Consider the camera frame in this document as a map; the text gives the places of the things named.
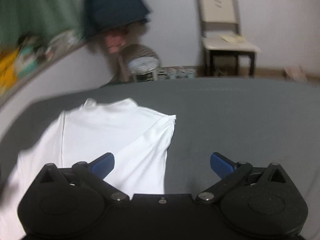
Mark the white t-shirt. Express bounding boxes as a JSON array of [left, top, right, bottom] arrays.
[[1, 98, 176, 239]]

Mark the dark grey bed sheet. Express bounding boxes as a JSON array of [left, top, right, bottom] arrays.
[[0, 77, 320, 198]]

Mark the white curved headboard ledge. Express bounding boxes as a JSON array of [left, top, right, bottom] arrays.
[[1, 41, 117, 137]]

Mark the woven laundry basket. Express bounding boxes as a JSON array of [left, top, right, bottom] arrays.
[[117, 44, 161, 83]]

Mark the pink hanging cloth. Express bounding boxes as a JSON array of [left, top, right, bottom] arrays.
[[105, 29, 128, 54]]

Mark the teal and white box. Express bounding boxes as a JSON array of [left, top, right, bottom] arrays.
[[15, 44, 37, 79]]

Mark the yellowish cloth on chair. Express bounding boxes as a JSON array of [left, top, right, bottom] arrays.
[[220, 34, 247, 43]]

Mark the clear plastic container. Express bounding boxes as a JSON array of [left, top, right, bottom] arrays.
[[47, 29, 80, 54]]

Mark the yellow cardboard box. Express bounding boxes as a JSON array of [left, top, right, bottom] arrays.
[[0, 49, 19, 96]]

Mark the cream dining chair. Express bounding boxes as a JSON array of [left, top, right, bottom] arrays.
[[195, 0, 260, 77]]

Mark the dark teal hanging jacket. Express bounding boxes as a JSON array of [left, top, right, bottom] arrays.
[[83, 0, 150, 38]]

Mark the green curtain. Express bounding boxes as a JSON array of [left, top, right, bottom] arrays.
[[1, 0, 83, 47]]

